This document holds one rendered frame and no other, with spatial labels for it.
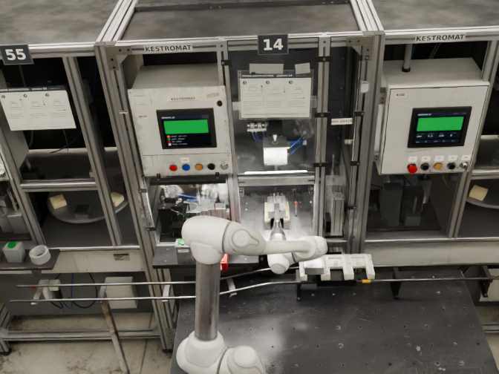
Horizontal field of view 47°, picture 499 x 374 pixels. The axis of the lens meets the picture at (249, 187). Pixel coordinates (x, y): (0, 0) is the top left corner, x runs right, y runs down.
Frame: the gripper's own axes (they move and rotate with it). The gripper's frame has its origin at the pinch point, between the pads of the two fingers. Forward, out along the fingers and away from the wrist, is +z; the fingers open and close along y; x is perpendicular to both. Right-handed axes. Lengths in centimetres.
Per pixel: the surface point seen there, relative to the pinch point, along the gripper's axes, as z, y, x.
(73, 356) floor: -15, -100, 130
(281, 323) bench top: -47, -32, -1
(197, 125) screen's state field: -17, 66, 34
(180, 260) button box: -27, -7, 49
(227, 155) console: -15, 48, 22
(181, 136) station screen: -17, 60, 42
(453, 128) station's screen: -17, 60, -78
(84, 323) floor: 11, -100, 129
